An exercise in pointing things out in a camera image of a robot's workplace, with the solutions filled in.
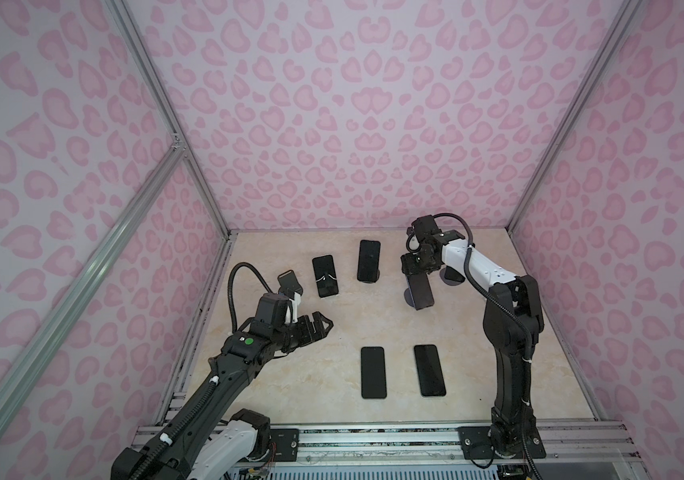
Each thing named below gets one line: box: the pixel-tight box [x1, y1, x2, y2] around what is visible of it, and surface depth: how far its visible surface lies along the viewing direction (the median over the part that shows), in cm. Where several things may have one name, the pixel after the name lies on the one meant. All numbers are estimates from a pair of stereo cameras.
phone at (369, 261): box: [357, 240, 381, 283], surface depth 102 cm
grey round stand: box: [277, 270, 303, 300], surface depth 98 cm
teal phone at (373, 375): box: [361, 346, 387, 399], surface depth 86 cm
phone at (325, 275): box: [312, 254, 339, 298], surface depth 100 cm
